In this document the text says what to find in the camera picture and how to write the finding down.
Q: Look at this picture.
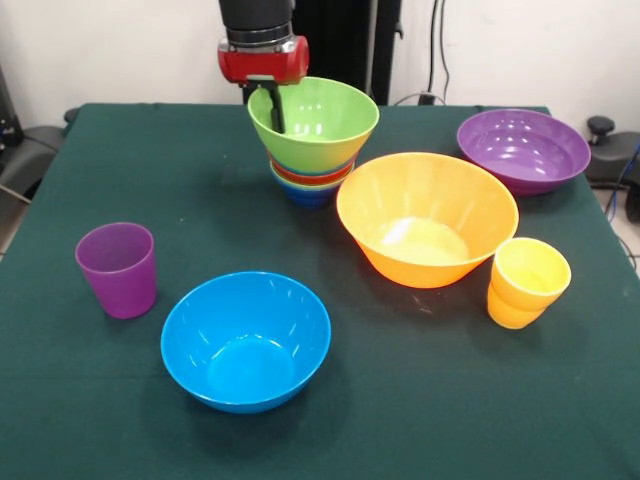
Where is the blue floor cable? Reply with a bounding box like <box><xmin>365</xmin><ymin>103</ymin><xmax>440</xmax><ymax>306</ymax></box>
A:
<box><xmin>603</xmin><ymin>142</ymin><xmax>640</xmax><ymax>221</ymax></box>

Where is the large green bowl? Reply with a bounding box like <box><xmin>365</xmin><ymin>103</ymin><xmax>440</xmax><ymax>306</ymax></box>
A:
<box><xmin>247</xmin><ymin>76</ymin><xmax>381</xmax><ymax>174</ymax></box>

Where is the black wall cable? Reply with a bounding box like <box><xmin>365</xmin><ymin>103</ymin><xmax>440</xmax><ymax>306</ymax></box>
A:
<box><xmin>427</xmin><ymin>0</ymin><xmax>451</xmax><ymax>105</ymax></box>

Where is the purple cup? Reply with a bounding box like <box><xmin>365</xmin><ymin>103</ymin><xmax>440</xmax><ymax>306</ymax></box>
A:
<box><xmin>74</xmin><ymin>221</ymin><xmax>158</xmax><ymax>320</ymax></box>

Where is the large purple bowl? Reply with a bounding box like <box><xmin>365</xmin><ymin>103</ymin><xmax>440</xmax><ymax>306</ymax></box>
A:
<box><xmin>456</xmin><ymin>108</ymin><xmax>592</xmax><ymax>197</ymax></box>

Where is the large blue bowl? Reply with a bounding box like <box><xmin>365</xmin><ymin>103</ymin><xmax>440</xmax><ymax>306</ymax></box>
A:
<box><xmin>160</xmin><ymin>270</ymin><xmax>333</xmax><ymax>415</ymax></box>

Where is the dark blue small bowl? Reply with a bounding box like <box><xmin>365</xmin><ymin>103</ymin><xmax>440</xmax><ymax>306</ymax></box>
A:
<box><xmin>272</xmin><ymin>174</ymin><xmax>352</xmax><ymax>211</ymax></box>

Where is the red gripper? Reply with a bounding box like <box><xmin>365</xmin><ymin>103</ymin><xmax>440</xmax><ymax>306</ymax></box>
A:
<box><xmin>216</xmin><ymin>35</ymin><xmax>310</xmax><ymax>136</ymax></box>

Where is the large orange bowl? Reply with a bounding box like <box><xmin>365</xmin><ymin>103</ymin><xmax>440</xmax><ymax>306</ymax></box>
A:
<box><xmin>335</xmin><ymin>152</ymin><xmax>520</xmax><ymax>290</ymax></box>

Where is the dark green tablecloth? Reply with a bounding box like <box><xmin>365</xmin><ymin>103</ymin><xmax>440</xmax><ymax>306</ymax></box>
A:
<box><xmin>0</xmin><ymin>102</ymin><xmax>640</xmax><ymax>480</ymax></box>

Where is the black pedestal leg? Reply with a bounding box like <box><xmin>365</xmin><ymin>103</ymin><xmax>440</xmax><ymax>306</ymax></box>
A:
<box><xmin>584</xmin><ymin>115</ymin><xmax>640</xmax><ymax>224</ymax></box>
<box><xmin>0</xmin><ymin>107</ymin><xmax>80</xmax><ymax>201</ymax></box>

